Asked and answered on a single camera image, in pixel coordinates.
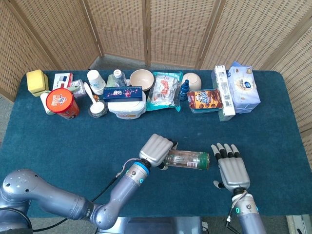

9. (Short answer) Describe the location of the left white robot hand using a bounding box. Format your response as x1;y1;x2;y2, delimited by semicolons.
139;133;178;170

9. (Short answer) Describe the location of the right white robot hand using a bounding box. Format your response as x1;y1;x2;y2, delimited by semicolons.
211;143;251;191

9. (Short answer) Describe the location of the clear plastic bottle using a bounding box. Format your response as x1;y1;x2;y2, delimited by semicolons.
163;150;211;171

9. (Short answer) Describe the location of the white plastic detergent tub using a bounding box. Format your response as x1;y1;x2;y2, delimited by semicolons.
107;92;147;120

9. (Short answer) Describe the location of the green white tissue box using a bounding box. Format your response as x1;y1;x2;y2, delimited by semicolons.
211;73;236;122

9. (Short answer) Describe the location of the teal clear snack bag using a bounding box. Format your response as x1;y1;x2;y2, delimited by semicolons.
146;71;184;112

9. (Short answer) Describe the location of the dark teal table cloth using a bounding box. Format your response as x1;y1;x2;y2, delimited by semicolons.
0;70;312;218

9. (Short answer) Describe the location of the long navy blue box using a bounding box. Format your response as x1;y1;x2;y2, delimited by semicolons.
102;86;143;103

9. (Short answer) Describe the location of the blue spray bottle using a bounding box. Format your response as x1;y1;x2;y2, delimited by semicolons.
179;79;191;102

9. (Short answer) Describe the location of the small patterned dark bowl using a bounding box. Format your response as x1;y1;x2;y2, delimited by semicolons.
88;100;109;119

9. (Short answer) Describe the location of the Hello Panda cookie box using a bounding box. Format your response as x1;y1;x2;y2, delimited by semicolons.
187;89;224;110

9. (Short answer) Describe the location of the grey robot torso base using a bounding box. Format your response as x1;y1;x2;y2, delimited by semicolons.
96;216;204;234

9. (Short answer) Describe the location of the upside down beige bowl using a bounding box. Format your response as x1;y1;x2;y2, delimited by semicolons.
181;72;202;91

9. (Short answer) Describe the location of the long white carton box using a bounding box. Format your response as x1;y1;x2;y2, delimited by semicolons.
214;65;236;117

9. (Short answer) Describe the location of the blue white tissue pack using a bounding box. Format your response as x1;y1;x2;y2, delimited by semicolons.
227;60;261;114

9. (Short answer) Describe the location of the clear water bottle white cap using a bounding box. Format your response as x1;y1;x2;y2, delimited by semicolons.
106;69;127;88

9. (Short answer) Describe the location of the stack of white paper cups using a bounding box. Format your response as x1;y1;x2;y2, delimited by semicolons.
87;69;106;96

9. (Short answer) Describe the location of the small clear plastic box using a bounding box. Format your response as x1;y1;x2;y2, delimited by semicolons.
70;79;87;98

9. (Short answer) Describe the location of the red snack canister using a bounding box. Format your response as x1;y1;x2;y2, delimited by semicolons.
45;88;80;120

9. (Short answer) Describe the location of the small red white box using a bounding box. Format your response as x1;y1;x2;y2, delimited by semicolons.
52;73;74;91

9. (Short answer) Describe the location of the wicker folding screen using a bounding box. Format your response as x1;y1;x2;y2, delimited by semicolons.
0;0;312;153

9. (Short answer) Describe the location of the pale green white cylinder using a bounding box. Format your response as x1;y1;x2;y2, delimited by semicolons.
39;90;56;116

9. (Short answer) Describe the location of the yellow green sponge block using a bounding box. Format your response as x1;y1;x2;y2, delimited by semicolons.
26;69;49;98

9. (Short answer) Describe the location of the left arm wrist cable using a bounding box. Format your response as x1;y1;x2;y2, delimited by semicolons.
33;158;142;232

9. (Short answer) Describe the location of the arm wrist cable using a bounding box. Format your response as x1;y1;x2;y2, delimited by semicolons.
225;189;248;231
33;158;142;232

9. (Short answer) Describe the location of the right arm wrist cable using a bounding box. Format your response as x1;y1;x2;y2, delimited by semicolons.
225;189;248;231

